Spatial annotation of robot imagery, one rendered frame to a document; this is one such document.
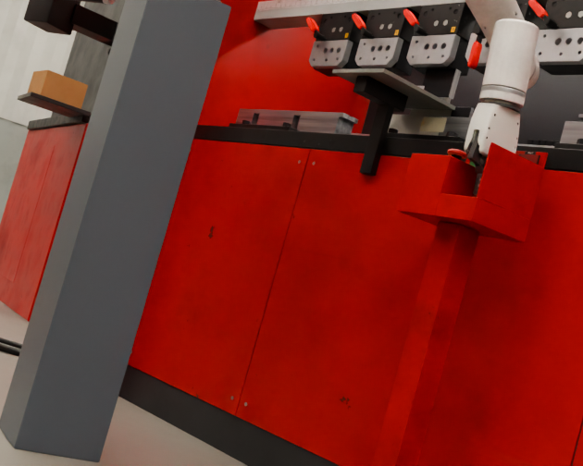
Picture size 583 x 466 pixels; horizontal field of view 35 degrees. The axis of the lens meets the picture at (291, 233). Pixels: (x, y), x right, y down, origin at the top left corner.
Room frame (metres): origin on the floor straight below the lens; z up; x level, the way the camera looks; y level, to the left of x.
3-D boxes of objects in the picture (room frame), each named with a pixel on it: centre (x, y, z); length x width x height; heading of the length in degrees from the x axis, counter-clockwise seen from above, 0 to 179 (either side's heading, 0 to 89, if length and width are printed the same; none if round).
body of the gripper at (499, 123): (1.76, -0.32, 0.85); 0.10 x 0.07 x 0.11; 127
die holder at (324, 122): (2.79, 0.09, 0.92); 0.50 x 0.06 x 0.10; 39
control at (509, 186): (1.82, -0.31, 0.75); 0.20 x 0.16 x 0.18; 37
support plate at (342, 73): (2.27, -0.15, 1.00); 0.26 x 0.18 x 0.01; 129
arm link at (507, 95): (1.76, -0.32, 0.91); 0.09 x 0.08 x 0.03; 127
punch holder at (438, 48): (2.38, -0.24, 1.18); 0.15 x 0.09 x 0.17; 39
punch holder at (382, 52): (2.54, -0.12, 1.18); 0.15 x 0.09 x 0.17; 39
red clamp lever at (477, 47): (2.21, -0.31, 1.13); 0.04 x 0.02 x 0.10; 129
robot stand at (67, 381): (2.01, 0.37, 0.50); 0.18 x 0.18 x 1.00; 27
